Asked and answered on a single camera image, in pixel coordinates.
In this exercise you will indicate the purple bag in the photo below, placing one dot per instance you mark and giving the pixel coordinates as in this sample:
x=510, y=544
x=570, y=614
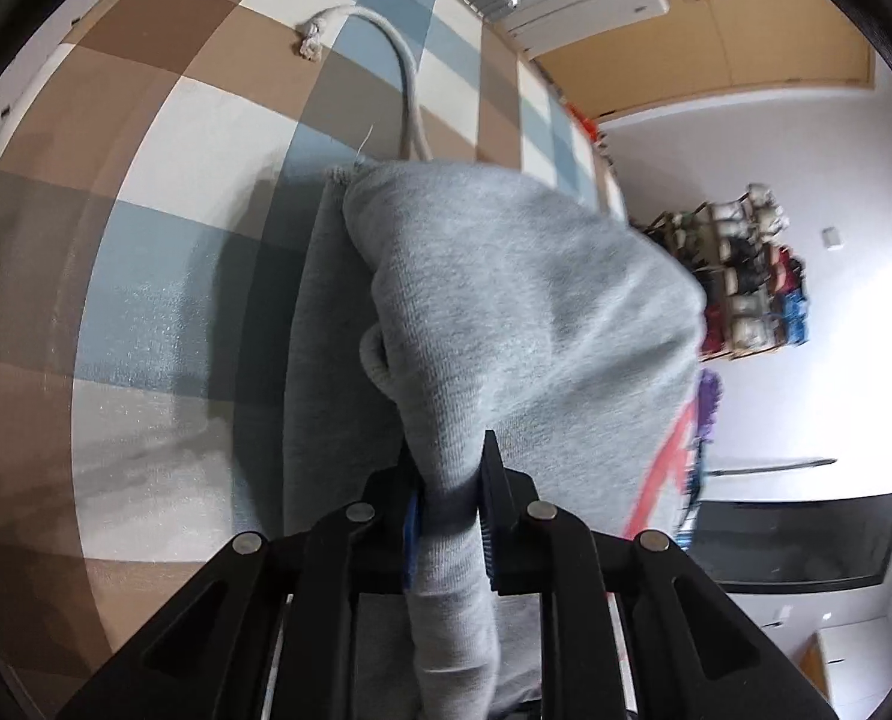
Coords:
x=708, y=401

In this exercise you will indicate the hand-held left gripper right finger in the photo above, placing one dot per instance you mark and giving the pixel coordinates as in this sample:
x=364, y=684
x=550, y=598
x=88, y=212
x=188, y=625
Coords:
x=489, y=540

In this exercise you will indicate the wooden shoe rack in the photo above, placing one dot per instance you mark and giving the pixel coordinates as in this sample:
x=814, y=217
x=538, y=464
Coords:
x=746, y=292

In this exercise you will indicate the checkered blanket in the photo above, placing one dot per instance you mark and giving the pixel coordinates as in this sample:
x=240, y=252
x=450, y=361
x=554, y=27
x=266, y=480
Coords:
x=191, y=135

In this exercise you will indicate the white wall switch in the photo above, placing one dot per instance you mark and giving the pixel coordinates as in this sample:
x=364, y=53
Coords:
x=833, y=238

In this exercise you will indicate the blue plaid cloth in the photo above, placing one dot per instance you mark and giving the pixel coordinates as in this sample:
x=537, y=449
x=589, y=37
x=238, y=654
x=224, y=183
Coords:
x=692, y=495

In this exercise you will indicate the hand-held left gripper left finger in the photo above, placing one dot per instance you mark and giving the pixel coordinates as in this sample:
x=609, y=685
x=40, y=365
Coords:
x=411, y=549

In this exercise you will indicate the black glossy cabinet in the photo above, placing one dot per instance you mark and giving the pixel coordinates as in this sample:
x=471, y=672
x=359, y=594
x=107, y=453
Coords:
x=791, y=540

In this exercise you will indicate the wooden door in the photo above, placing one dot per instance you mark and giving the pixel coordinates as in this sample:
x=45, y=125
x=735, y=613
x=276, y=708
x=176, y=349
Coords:
x=716, y=52

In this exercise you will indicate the orange bag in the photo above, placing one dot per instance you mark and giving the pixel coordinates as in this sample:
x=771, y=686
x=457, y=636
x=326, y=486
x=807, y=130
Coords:
x=587, y=126

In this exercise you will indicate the grey hoodie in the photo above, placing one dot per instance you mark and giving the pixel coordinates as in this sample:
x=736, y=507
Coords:
x=528, y=300

